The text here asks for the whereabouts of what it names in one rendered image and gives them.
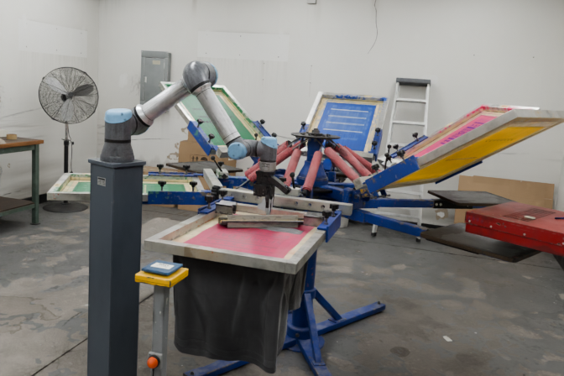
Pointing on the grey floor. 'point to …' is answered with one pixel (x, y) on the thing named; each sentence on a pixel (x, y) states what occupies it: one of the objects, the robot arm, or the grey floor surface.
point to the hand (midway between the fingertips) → (268, 214)
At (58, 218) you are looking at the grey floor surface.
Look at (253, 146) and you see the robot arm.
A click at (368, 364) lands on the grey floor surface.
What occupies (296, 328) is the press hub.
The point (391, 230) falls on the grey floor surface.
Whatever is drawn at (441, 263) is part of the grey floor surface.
